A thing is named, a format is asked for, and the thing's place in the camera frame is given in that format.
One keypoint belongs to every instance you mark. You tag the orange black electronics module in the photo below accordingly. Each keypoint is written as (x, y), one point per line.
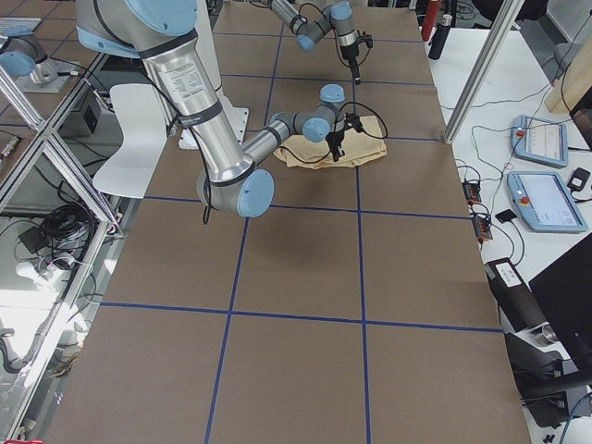
(471, 191)

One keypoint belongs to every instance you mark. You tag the small black adapter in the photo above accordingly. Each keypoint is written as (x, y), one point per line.
(578, 179)

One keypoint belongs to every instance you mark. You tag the near blue teach pendant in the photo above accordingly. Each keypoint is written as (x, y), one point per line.
(544, 203)

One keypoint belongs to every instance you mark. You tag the black water bottle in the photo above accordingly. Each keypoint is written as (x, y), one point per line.
(440, 37)

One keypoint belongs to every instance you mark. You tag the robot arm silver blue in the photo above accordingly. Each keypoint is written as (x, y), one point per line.
(163, 35)
(310, 24)

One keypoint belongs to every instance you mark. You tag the black monitor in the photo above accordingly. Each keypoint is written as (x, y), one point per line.
(563, 293)

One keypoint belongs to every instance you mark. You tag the far blue teach pendant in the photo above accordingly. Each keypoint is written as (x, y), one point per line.
(541, 141)

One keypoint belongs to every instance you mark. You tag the aluminium frame post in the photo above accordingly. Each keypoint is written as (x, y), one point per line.
(497, 34)

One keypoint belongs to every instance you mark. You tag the black box with label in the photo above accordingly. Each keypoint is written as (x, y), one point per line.
(512, 294)

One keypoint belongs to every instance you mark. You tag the blue teach pendant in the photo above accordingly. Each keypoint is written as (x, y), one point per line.
(544, 203)
(541, 141)

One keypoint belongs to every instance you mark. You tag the white central pedestal column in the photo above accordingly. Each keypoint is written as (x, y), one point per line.
(205, 49)

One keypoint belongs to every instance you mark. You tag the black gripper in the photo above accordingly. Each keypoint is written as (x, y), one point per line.
(334, 138)
(349, 52)

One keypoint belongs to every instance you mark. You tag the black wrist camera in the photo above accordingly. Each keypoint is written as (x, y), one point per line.
(353, 121)
(364, 38)

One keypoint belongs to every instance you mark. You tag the white chair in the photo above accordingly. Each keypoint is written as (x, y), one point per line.
(128, 172)

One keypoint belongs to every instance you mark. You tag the beige long sleeve shirt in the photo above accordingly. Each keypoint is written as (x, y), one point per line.
(359, 149)

